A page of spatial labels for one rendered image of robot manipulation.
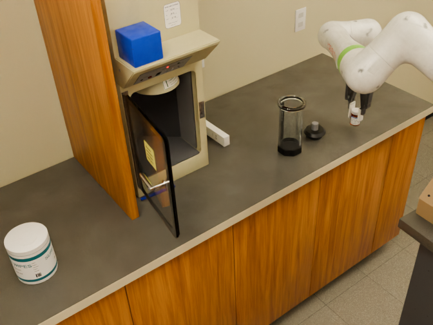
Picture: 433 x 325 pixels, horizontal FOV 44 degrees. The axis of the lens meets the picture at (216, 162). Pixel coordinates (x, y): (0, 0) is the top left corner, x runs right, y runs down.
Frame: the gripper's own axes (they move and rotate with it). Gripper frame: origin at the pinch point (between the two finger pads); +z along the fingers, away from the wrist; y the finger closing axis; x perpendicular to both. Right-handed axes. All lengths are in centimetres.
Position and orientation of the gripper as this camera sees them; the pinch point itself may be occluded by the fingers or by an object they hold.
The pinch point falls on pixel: (356, 111)
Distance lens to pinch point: 230.3
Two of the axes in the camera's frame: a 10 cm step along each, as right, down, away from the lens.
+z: 0.4, 8.0, 6.0
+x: -7.8, 4.0, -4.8
